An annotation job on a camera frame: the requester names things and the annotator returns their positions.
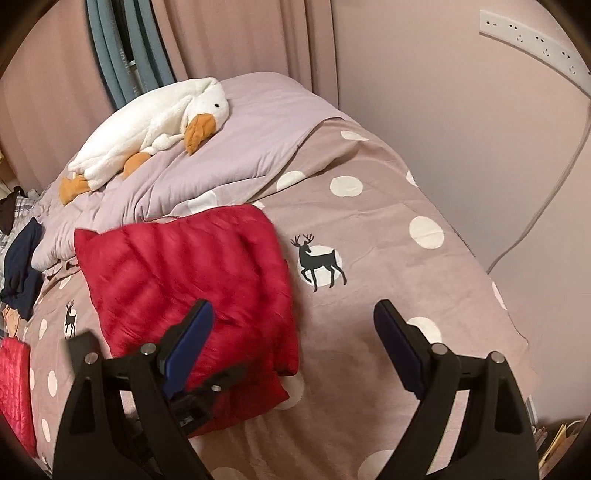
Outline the grey patterned cloth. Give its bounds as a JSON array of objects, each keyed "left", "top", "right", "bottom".
[{"left": 0, "top": 187, "right": 49, "bottom": 305}]

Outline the pink curtain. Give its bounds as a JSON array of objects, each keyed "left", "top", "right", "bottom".
[{"left": 0, "top": 0, "right": 340, "bottom": 199}]

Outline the red down jacket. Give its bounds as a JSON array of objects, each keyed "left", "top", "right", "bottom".
[{"left": 74, "top": 204, "right": 301, "bottom": 437}]

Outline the white goose plush toy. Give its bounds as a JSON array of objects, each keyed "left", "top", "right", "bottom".
[{"left": 59, "top": 78, "right": 230, "bottom": 205}]

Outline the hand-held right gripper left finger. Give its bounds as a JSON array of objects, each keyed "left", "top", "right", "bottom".
[{"left": 53, "top": 299, "right": 218, "bottom": 480}]

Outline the peach cloth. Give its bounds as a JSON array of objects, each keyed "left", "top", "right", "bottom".
[{"left": 2, "top": 305, "right": 23, "bottom": 334}]

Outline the dark brown garment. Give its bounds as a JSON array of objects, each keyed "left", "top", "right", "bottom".
[{"left": 0, "top": 196, "right": 19, "bottom": 234}]

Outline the red shiny cloth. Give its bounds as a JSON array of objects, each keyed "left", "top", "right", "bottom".
[{"left": 0, "top": 338, "right": 38, "bottom": 457}]

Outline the white power strip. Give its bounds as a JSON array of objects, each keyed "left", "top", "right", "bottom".
[{"left": 479, "top": 8, "right": 591, "bottom": 78}]

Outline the lilac duvet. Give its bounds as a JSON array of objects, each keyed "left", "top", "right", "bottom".
[{"left": 32, "top": 74, "right": 342, "bottom": 268}]

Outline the navy blue garment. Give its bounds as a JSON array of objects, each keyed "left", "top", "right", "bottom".
[{"left": 0, "top": 217, "right": 44, "bottom": 320}]

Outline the blue curtain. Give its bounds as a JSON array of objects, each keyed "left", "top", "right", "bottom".
[{"left": 85, "top": 0, "right": 176, "bottom": 109}]

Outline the grey cable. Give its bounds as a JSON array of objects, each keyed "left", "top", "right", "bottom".
[{"left": 487, "top": 90, "right": 591, "bottom": 273}]

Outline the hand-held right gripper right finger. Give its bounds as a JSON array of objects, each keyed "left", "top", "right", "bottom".
[{"left": 373, "top": 299, "right": 541, "bottom": 480}]

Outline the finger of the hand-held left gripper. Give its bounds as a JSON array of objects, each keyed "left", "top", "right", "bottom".
[{"left": 185, "top": 362, "right": 249, "bottom": 407}]

